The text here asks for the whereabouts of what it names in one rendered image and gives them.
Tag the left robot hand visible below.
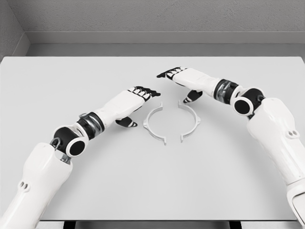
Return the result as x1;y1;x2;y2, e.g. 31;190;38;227
105;86;162;128

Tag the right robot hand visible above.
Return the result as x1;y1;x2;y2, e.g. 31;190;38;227
156;67;211;104

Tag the white pipe clamp half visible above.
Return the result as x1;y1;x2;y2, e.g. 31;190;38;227
178;99;201;144
142;102;168;146

